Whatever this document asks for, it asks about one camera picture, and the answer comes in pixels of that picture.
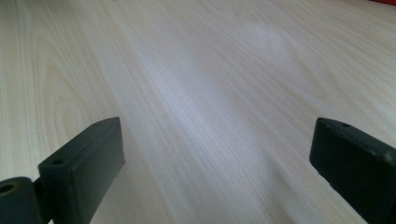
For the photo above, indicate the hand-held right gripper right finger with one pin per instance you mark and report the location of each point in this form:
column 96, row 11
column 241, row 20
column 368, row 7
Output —
column 355, row 161

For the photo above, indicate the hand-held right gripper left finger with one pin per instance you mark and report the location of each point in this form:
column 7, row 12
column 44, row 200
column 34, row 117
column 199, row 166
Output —
column 81, row 169

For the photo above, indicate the red object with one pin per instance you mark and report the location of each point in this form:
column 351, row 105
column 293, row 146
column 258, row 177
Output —
column 385, row 2

